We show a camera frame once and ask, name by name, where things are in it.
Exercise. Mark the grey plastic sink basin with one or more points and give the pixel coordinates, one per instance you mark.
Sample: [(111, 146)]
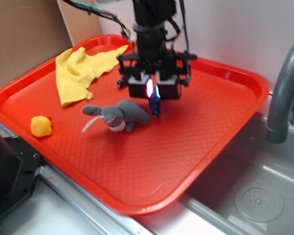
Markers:
[(247, 190)]

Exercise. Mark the grey faucet spout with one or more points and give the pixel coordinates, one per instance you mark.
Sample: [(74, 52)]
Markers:
[(281, 110)]

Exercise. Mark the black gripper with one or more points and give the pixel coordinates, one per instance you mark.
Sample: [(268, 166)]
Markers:
[(150, 56)]

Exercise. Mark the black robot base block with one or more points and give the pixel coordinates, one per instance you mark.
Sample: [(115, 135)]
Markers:
[(19, 168)]

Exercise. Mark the yellow rubber duck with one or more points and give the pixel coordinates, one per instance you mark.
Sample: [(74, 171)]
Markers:
[(41, 126)]

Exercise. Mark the yellow cloth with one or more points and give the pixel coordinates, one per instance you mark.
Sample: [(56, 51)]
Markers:
[(76, 70)]

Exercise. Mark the grey plush bunny toy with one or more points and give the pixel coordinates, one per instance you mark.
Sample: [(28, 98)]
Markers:
[(121, 117)]

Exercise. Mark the brown cardboard panel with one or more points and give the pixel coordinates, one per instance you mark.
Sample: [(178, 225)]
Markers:
[(34, 31)]

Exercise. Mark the red plastic tray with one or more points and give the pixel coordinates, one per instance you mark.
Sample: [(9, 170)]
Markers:
[(148, 169)]

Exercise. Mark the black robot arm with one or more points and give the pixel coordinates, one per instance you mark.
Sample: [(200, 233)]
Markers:
[(153, 14)]

